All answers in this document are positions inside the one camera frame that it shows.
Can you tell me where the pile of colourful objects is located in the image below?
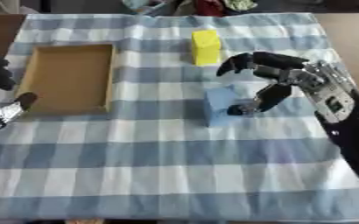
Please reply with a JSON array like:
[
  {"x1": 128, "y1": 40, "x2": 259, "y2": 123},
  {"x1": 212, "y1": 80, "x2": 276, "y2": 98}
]
[{"x1": 121, "y1": 0, "x2": 261, "y2": 18}]

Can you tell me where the yellow rectangular block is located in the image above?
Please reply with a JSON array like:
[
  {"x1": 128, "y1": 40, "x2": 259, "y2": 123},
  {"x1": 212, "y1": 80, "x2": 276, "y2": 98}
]
[{"x1": 190, "y1": 29, "x2": 222, "y2": 67}]

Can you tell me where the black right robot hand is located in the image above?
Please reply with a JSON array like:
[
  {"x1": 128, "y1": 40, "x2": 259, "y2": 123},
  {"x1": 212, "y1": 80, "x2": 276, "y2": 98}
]
[{"x1": 215, "y1": 51, "x2": 327, "y2": 116}]

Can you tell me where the blue rectangular block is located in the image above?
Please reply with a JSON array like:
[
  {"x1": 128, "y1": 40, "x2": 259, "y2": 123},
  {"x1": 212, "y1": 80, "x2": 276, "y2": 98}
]
[{"x1": 202, "y1": 84, "x2": 257, "y2": 128}]

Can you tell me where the tan cardboard box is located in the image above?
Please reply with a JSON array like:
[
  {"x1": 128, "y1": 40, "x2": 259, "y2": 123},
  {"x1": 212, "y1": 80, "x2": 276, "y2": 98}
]
[{"x1": 14, "y1": 43, "x2": 118, "y2": 115}]

